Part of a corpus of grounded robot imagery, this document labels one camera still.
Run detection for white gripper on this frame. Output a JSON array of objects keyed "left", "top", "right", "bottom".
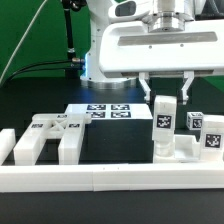
[{"left": 99, "top": 20, "right": 224, "bottom": 105}]

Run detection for white chair seat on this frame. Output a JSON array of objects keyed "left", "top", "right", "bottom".
[{"left": 153, "top": 134, "right": 200, "bottom": 163}]

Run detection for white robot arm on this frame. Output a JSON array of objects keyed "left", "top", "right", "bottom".
[{"left": 83, "top": 0, "right": 224, "bottom": 102}]

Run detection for white tag base sheet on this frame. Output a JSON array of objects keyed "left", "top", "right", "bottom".
[{"left": 65, "top": 103, "right": 152, "bottom": 120}]

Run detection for right white tagged cube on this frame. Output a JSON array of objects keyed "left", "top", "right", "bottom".
[{"left": 186, "top": 112, "right": 203, "bottom": 130}]

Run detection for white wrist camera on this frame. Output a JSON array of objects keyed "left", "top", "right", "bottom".
[{"left": 108, "top": 0, "right": 153, "bottom": 23}]

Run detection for black cables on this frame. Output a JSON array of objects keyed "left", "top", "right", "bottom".
[{"left": 4, "top": 58, "right": 85, "bottom": 85}]

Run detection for black camera stand pole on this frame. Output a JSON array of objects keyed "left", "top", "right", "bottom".
[{"left": 60, "top": 0, "right": 87, "bottom": 79}]

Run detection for white U-shaped obstacle frame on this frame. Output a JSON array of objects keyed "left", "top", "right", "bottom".
[{"left": 0, "top": 129, "right": 224, "bottom": 192}]

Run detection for white chair back frame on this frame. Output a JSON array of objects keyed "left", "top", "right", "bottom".
[{"left": 13, "top": 114, "right": 92, "bottom": 166}]

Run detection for grey white cable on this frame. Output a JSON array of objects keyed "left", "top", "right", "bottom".
[{"left": 0, "top": 0, "right": 50, "bottom": 88}]

